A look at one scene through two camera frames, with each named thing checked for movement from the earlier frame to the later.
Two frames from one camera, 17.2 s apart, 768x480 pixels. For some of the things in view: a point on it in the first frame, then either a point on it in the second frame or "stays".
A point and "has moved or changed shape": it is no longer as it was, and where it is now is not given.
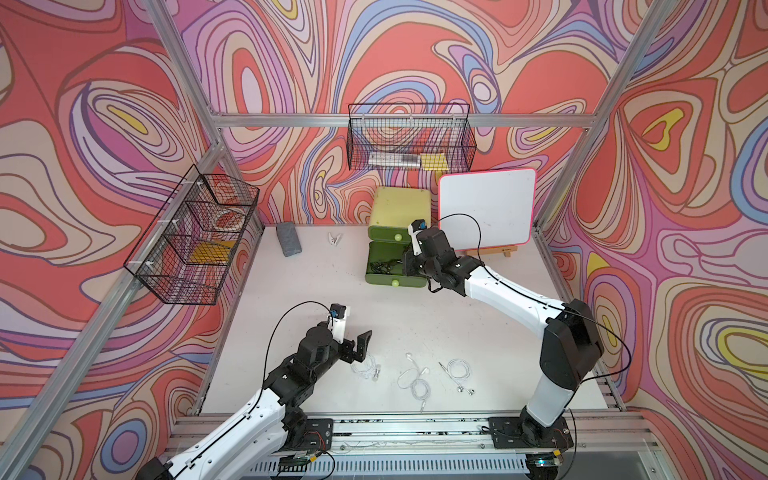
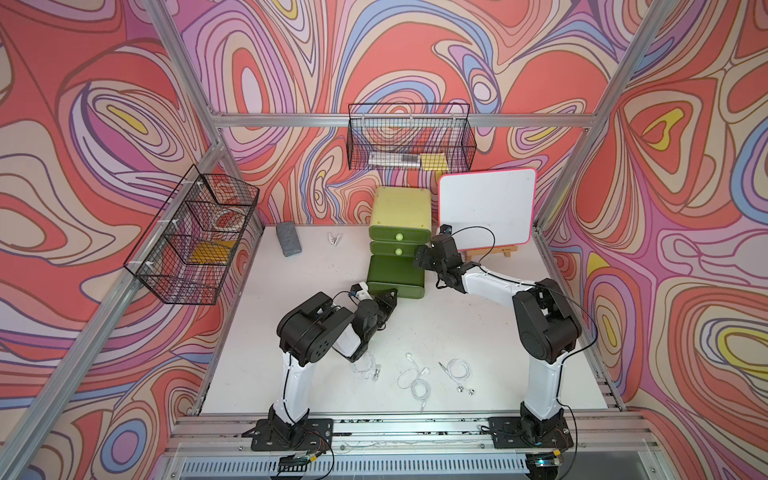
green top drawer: (389, 233) stays
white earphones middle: (412, 378) stays
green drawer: (382, 251) has moved or changed shape
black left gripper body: (344, 351) to (384, 310)
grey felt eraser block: (288, 238) stays
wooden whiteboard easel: (506, 250) stays
